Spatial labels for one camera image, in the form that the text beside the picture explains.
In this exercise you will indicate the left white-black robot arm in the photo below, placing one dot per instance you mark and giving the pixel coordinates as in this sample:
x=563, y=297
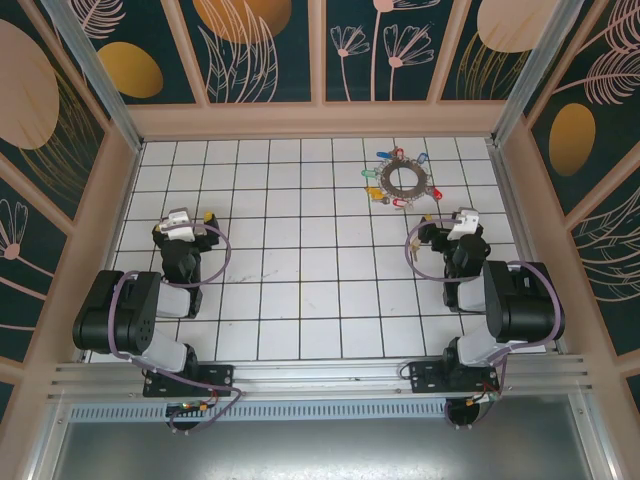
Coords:
x=125, y=310

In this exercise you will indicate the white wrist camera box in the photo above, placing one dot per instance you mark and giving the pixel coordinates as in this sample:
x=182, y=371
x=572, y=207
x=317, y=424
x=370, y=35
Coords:
x=181, y=226
x=462, y=224

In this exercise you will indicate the key with yellow tag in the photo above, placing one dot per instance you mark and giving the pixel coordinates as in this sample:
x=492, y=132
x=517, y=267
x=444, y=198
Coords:
x=413, y=251

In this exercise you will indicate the left aluminium frame post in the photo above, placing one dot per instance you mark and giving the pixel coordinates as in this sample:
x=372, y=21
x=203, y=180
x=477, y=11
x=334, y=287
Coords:
x=97, y=75

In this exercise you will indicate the yellow key tag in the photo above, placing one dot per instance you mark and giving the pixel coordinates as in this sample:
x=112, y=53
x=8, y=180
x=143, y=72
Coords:
x=373, y=191

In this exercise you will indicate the right aluminium frame post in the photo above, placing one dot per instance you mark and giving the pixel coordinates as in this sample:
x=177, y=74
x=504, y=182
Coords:
x=532, y=75

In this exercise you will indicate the aluminium side rail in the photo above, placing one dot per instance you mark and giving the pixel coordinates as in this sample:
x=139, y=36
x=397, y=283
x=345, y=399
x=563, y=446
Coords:
x=507, y=190

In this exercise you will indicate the red key tag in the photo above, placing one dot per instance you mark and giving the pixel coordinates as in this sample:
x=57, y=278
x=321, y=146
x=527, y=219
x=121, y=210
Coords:
x=400, y=203
x=398, y=151
x=437, y=193

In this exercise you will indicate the green key tag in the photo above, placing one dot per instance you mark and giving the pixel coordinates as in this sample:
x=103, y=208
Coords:
x=368, y=173

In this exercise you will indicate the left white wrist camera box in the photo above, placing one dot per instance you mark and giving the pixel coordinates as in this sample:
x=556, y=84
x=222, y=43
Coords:
x=181, y=226

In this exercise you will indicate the aluminium frame post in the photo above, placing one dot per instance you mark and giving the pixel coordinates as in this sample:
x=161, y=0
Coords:
x=97, y=75
x=532, y=75

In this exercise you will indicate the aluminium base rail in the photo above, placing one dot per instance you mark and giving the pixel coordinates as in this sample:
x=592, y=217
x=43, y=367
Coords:
x=320, y=375

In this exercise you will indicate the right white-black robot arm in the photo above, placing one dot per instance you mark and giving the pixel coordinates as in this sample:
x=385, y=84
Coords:
x=520, y=300

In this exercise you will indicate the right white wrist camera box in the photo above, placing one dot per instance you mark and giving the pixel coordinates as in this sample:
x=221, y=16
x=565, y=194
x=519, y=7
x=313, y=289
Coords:
x=462, y=224

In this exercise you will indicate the blue key tag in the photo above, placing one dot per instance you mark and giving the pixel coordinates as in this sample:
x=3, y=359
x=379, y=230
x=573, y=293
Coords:
x=422, y=159
x=381, y=153

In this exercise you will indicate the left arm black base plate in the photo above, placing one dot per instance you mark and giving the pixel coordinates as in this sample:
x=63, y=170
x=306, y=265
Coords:
x=220, y=379

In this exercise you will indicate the grey metal sheet panel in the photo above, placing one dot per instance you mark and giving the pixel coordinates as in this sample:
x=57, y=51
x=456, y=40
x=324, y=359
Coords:
x=320, y=450

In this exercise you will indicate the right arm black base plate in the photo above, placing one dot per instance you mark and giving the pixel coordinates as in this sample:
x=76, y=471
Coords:
x=425, y=380

